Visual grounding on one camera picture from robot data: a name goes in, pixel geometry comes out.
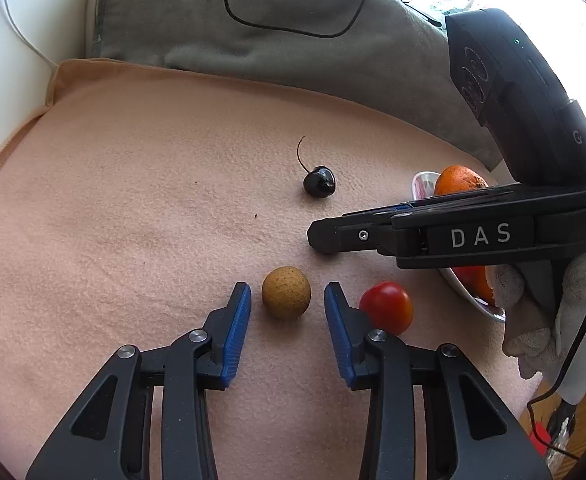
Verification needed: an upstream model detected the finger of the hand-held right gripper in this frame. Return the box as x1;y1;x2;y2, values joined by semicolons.
307;211;396;257
342;185;586;217

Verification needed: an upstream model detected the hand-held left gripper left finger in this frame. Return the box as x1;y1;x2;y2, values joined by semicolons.
25;282;252;480

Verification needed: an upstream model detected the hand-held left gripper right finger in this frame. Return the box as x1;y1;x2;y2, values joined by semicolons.
324;281;554;480

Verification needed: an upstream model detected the white bowl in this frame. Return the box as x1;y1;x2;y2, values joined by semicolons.
411;170;510;324

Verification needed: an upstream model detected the mandarin with green stem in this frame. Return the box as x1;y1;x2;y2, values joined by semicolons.
433;164;488;197

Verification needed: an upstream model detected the round brown longan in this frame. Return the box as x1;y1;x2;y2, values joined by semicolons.
262;266;312;321

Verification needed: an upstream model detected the large orange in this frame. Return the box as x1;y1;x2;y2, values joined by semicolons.
452;265;500;309

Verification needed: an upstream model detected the person's right hand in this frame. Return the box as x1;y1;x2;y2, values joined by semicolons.
492;244;586;405

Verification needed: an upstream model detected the red cherry tomato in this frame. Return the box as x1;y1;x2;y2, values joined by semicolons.
359;281;414;337

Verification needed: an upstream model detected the dark cherry with stem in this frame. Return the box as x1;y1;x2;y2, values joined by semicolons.
297;135;336;197

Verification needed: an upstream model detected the peach fleece blanket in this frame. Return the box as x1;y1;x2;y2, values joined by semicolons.
0;57;558;480

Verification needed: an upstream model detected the small red object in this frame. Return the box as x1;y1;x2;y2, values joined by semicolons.
530;422;554;448

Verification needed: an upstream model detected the grey plush cushion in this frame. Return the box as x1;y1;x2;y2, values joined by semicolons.
85;0;514;171

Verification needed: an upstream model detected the white sofa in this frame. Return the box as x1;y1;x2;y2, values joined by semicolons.
0;0;98;186

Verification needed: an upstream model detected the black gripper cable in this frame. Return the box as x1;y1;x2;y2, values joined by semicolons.
527;237;586;461

